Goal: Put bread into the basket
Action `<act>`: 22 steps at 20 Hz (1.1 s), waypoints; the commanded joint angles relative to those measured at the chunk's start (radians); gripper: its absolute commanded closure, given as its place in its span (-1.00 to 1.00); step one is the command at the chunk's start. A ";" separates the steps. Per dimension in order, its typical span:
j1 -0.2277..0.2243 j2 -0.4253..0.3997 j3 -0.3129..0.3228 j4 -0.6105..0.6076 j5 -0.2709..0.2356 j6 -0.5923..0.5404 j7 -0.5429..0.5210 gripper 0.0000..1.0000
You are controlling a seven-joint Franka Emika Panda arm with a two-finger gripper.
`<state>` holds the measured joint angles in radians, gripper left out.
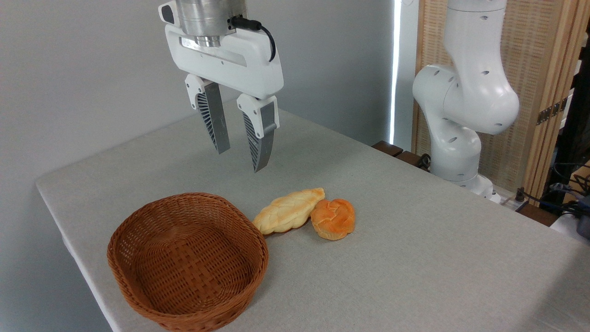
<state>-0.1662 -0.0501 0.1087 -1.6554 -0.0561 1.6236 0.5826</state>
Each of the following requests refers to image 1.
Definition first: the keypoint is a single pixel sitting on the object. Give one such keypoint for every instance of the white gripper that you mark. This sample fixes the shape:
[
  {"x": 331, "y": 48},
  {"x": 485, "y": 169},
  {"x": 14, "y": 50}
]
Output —
[{"x": 230, "y": 64}]

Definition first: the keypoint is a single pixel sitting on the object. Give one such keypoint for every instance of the white vertical light strip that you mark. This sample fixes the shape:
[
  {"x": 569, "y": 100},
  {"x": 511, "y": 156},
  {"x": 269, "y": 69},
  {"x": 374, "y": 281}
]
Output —
[{"x": 393, "y": 69}]

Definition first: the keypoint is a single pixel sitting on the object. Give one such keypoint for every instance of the grey electronic box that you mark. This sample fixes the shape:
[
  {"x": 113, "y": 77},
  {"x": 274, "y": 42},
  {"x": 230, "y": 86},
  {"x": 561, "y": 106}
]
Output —
[{"x": 584, "y": 227}]

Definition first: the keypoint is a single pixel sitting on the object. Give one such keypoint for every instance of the brass screen hinge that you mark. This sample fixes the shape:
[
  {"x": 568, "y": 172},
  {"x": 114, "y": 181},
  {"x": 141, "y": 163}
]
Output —
[{"x": 551, "y": 111}]

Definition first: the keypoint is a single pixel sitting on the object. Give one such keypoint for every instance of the black metal rack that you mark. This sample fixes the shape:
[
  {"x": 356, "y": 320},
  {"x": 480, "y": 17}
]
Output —
[{"x": 574, "y": 129}]

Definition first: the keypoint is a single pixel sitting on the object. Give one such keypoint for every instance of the round orange bread roll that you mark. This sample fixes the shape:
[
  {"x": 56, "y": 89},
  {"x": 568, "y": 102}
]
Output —
[{"x": 333, "y": 219}]

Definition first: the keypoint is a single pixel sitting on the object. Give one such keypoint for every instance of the long pale braided bread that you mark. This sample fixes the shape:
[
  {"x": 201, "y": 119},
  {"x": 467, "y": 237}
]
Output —
[{"x": 288, "y": 211}]

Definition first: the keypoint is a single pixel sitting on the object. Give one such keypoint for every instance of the dark brown wooden block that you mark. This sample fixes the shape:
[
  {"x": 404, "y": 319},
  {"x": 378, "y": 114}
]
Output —
[
  {"x": 408, "y": 159},
  {"x": 387, "y": 148},
  {"x": 537, "y": 215}
]

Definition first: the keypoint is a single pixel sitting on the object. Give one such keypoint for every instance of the brown woven wicker basket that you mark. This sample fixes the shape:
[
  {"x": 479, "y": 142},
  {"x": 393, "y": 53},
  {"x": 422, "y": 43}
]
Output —
[{"x": 184, "y": 258}]

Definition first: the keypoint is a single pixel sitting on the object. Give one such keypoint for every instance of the black clamp knob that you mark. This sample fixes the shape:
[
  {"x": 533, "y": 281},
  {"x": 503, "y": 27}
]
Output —
[{"x": 424, "y": 161}]

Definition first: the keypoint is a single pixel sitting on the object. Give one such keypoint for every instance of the grey tablecloth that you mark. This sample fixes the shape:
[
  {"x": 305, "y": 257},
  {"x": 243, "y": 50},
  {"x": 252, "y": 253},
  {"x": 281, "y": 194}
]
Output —
[{"x": 415, "y": 258}]

